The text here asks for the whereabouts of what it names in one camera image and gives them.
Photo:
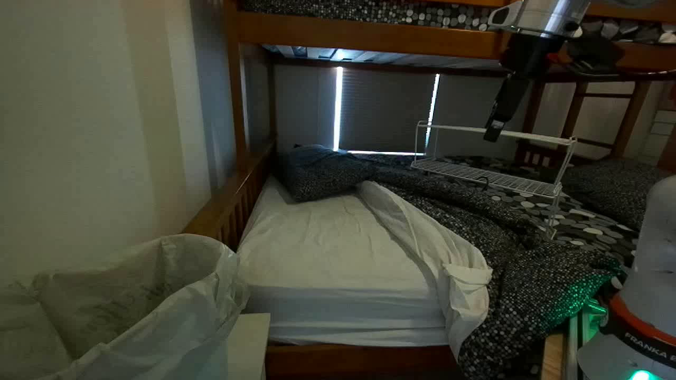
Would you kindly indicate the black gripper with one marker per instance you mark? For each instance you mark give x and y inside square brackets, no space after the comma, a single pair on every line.
[528,55]

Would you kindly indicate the white bedsheet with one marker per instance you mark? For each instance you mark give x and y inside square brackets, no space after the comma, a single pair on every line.
[423,239]

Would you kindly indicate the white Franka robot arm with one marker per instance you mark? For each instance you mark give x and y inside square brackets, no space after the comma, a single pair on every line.
[659,235]

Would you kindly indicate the dark window blind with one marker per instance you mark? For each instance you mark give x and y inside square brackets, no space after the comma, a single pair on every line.
[382,107]

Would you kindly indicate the black pebble pattern duvet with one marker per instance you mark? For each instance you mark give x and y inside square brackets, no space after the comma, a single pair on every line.
[525,271]

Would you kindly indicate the patterned bunk mattress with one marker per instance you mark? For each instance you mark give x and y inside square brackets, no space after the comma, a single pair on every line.
[352,10]

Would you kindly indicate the dark speckled pillow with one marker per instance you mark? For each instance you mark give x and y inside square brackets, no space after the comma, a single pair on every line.
[319,175]

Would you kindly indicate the white covered mattress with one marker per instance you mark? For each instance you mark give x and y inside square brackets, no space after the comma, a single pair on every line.
[318,255]

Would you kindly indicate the white nightstand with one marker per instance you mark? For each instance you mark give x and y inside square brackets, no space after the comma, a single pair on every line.
[249,349]

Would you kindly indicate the white plastic bin bag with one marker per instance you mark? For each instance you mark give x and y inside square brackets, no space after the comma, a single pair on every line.
[140,302]

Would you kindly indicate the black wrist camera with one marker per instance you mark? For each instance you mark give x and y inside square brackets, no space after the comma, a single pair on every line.
[595,54]

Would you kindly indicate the wooden bunk bed frame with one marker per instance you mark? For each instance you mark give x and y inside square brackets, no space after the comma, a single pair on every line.
[352,34]

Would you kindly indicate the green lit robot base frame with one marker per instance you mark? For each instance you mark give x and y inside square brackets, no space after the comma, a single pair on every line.
[572,352]

